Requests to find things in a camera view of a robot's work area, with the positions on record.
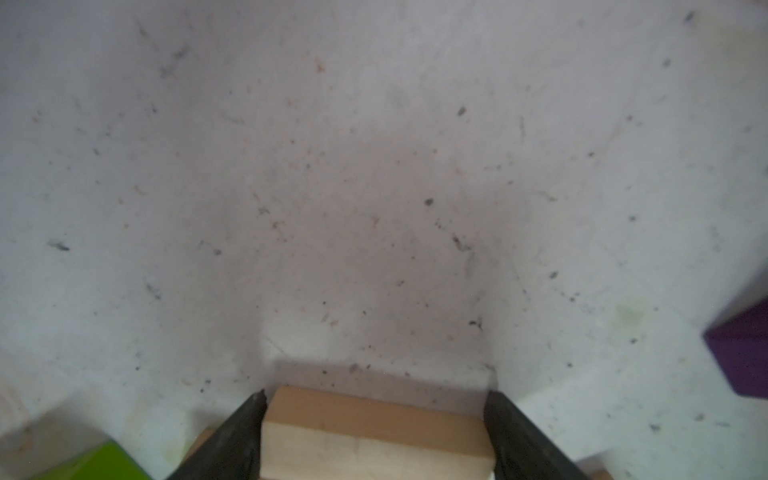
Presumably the natural wood plank block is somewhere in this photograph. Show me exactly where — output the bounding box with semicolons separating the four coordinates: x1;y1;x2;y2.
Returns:
590;470;614;480
259;386;496;479
182;427;216;463

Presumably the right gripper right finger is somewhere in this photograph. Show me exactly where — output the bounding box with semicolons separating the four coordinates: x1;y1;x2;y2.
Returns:
483;391;588;480

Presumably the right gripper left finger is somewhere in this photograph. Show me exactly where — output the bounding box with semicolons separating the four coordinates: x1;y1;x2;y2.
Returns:
168;390;268;480

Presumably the large green block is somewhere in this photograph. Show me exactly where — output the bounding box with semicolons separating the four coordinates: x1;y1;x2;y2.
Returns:
32;441;151;480

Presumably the purple house-shaped block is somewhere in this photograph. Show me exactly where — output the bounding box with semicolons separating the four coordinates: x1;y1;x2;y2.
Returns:
704;299;767;399

